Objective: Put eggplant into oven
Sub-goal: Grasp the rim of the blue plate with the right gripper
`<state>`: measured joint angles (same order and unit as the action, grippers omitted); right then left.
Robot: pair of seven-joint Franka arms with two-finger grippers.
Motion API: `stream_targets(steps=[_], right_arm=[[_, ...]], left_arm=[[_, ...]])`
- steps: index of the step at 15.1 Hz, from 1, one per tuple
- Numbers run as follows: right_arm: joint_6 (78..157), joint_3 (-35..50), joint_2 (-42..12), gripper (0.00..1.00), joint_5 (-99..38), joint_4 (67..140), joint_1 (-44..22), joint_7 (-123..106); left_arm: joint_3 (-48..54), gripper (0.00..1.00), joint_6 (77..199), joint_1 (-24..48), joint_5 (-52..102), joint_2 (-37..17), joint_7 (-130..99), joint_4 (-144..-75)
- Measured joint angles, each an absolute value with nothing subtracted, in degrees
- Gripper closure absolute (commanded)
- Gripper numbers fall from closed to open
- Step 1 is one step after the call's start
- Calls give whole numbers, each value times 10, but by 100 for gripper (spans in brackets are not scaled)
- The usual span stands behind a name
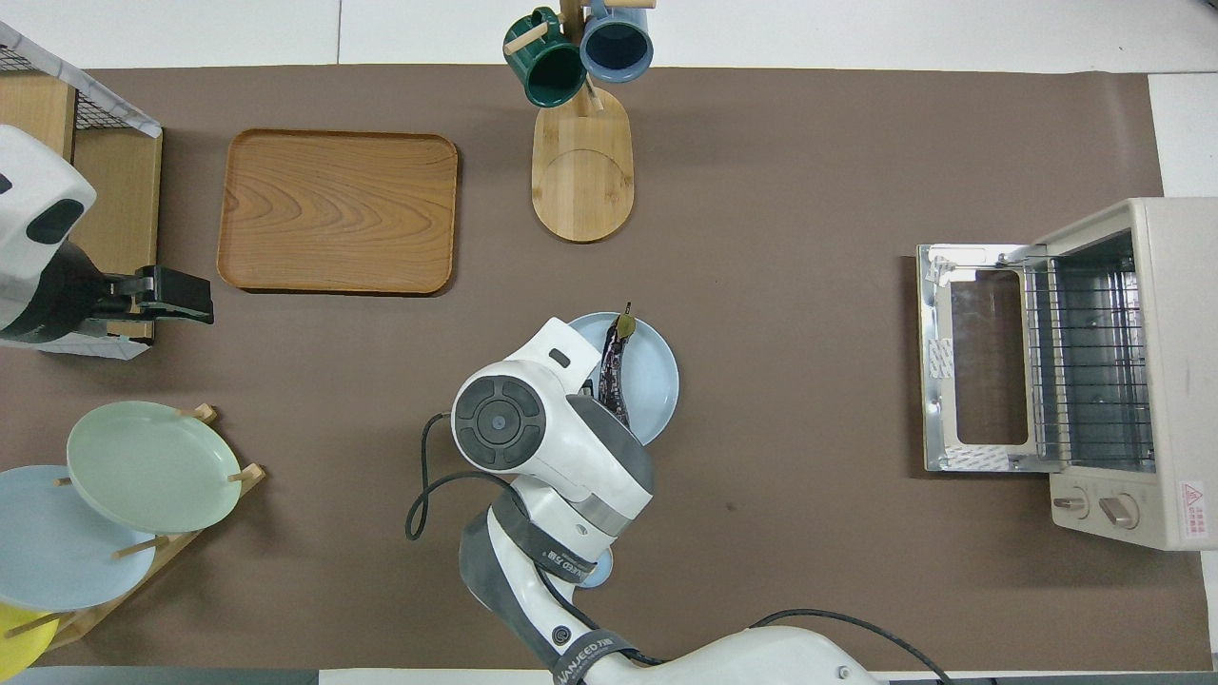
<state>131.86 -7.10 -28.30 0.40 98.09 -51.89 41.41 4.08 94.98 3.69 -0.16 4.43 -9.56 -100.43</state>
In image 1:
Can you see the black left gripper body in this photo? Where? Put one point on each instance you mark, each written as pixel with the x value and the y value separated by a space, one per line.
pixel 119 295

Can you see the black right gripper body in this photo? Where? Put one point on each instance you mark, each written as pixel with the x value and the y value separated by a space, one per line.
pixel 587 388

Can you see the dark purple eggplant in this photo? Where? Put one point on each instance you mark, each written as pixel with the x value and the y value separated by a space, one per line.
pixel 617 381

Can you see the light blue round plate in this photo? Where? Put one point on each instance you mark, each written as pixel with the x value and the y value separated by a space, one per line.
pixel 655 381

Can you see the beige toaster oven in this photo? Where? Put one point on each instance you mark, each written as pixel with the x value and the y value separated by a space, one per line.
pixel 1180 333

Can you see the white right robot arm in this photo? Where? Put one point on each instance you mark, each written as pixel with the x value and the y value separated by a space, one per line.
pixel 561 447

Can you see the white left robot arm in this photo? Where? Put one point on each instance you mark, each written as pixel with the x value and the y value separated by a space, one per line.
pixel 38 190

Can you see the marble print paper strip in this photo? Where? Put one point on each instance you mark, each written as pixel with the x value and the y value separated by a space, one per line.
pixel 95 348

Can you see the wooden shelf unit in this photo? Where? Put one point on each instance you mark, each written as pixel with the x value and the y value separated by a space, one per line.
pixel 124 209

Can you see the pale green plate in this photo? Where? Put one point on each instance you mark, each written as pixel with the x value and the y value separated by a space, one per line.
pixel 152 466

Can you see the rectangular wooden tray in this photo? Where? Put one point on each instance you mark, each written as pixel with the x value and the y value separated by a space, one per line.
pixel 338 211

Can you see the small blue lidded jar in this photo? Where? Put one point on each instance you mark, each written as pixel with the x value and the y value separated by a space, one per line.
pixel 603 571

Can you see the wooden mug tree stand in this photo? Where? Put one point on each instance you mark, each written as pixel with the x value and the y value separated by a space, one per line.
pixel 582 181

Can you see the wooden plate rack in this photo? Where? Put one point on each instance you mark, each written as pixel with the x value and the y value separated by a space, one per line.
pixel 181 557

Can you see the light blue racked plate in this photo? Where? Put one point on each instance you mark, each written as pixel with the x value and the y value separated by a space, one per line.
pixel 57 561

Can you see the brown table mat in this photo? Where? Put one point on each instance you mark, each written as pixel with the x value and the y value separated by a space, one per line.
pixel 809 171

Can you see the dark green mug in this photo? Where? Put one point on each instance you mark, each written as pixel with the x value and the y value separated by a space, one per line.
pixel 547 76

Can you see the blue mug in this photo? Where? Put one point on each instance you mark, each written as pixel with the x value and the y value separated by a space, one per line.
pixel 617 48

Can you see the yellow plate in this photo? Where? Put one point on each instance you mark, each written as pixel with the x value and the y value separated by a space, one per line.
pixel 19 647

